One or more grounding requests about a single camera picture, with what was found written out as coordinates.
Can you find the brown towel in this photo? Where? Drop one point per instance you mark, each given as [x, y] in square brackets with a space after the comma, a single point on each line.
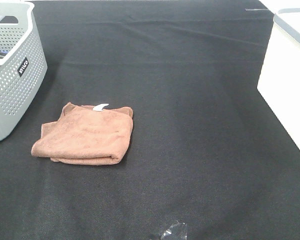
[84, 136]

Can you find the black table cloth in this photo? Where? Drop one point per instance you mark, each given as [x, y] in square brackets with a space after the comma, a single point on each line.
[206, 149]

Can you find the grey perforated plastic basket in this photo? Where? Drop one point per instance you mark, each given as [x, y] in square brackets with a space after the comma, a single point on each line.
[22, 63]

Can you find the white box with grey rim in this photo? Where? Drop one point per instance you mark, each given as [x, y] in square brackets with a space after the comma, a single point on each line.
[279, 79]

